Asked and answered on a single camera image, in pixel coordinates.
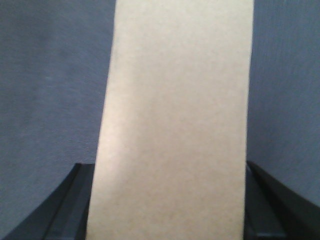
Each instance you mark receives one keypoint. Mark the brown cardboard box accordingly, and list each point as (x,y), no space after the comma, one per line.
(172,146)

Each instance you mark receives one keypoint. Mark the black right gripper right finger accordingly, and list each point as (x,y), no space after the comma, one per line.
(275,212)

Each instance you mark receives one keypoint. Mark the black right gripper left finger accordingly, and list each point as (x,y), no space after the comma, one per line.
(64,214)

